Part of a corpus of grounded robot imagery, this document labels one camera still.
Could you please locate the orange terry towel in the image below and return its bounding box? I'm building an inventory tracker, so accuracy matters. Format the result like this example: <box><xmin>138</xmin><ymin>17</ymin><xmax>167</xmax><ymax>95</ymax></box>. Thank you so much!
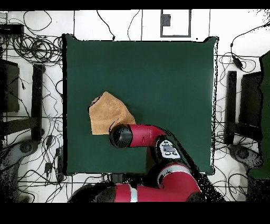
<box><xmin>88</xmin><ymin>91</ymin><xmax>136</xmax><ymax>135</ymax></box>

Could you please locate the black flat equipment box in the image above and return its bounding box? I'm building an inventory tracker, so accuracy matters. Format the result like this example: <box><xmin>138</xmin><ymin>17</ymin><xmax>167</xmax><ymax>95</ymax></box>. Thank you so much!
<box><xmin>0</xmin><ymin>23</ymin><xmax>24</xmax><ymax>36</ymax></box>

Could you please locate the dark green table cloth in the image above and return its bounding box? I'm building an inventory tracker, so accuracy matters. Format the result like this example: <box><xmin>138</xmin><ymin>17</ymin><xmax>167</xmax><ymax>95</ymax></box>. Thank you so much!
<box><xmin>62</xmin><ymin>33</ymin><xmax>219</xmax><ymax>176</ymax></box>

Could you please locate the black stand foot bar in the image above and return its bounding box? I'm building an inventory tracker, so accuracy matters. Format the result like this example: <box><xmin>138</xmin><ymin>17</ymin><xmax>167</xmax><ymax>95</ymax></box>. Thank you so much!
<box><xmin>31</xmin><ymin>63</ymin><xmax>45</xmax><ymax>142</ymax></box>
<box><xmin>224</xmin><ymin>70</ymin><xmax>237</xmax><ymax>145</ymax></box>

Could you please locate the small grey box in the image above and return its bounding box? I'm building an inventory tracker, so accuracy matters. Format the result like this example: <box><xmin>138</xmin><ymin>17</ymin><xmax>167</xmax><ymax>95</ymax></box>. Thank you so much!
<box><xmin>161</xmin><ymin>14</ymin><xmax>171</xmax><ymax>27</ymax></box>

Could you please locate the dark stand base with wheel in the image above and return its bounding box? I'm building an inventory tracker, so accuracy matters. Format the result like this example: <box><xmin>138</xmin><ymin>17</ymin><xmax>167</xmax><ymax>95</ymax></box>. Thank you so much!
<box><xmin>228</xmin><ymin>144</ymin><xmax>264</xmax><ymax>172</ymax></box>
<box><xmin>0</xmin><ymin>139</ymin><xmax>40</xmax><ymax>170</ymax></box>

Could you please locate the large black equipment box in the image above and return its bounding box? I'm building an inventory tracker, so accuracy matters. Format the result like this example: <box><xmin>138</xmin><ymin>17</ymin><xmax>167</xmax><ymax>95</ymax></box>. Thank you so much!
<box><xmin>0</xmin><ymin>59</ymin><xmax>20</xmax><ymax>113</ymax></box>
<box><xmin>238</xmin><ymin>71</ymin><xmax>263</xmax><ymax>127</ymax></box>

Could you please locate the green cloth sheet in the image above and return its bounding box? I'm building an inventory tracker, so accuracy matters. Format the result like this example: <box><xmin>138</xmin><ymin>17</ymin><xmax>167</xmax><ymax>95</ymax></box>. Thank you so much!
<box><xmin>248</xmin><ymin>50</ymin><xmax>270</xmax><ymax>180</ymax></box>

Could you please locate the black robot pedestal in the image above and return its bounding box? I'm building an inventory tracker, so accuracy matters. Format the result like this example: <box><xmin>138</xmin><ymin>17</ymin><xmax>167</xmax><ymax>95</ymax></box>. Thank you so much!
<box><xmin>110</xmin><ymin>173</ymin><xmax>128</xmax><ymax>184</ymax></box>

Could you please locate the black cable with plug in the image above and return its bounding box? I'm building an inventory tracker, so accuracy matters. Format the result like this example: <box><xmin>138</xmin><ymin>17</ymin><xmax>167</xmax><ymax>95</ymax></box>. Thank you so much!
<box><xmin>96</xmin><ymin>10</ymin><xmax>116</xmax><ymax>41</ymax></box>

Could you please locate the grey square floor frame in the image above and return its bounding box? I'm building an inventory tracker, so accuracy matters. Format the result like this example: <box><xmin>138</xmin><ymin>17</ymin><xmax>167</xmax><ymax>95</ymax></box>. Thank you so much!
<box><xmin>160</xmin><ymin>9</ymin><xmax>192</xmax><ymax>38</ymax></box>

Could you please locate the black power adapter with cable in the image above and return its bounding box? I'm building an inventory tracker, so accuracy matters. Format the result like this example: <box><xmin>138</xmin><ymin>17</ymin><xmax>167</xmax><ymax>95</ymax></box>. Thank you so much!
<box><xmin>229</xmin><ymin>20</ymin><xmax>270</xmax><ymax>73</ymax></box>

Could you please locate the coiled black cable tangle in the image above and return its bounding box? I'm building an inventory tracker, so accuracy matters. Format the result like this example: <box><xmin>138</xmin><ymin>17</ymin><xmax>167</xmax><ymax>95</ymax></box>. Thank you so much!
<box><xmin>8</xmin><ymin>34</ymin><xmax>63</xmax><ymax>64</ymax></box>

